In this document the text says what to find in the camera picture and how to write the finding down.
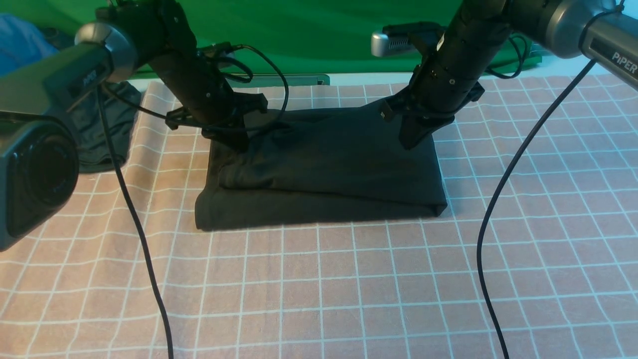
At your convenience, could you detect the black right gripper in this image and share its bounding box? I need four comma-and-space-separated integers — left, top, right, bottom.
380, 22, 512, 150

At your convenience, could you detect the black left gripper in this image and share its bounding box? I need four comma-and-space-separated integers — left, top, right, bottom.
149, 48, 268, 153

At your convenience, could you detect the dark gray long-sleeve shirt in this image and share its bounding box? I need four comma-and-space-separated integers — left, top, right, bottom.
194, 100, 448, 231

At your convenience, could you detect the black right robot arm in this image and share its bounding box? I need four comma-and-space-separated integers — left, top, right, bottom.
165, 0, 637, 149

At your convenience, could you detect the green backdrop cloth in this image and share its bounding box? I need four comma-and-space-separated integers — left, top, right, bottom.
0, 0, 544, 80

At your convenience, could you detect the dark crumpled garment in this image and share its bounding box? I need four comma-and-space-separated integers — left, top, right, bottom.
70, 88, 137, 174

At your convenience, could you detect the pink checkered tablecloth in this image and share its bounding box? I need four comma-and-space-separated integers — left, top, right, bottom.
0, 75, 638, 359

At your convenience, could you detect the blue crumpled garment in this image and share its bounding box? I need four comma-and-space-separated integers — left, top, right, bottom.
0, 13, 58, 76

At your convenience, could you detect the teal metal rail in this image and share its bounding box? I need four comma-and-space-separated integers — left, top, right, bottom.
228, 74, 330, 88

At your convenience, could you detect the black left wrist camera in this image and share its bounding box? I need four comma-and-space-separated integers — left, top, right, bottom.
196, 42, 239, 63

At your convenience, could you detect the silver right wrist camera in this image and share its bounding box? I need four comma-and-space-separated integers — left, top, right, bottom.
370, 22, 446, 57

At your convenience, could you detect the black right camera cable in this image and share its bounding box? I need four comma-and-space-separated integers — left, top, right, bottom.
476, 0, 626, 359

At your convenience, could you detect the black camera cable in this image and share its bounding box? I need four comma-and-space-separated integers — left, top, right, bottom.
476, 0, 626, 359
97, 44, 290, 359

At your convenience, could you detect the black left camera cable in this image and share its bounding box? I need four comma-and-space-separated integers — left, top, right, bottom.
97, 44, 290, 359

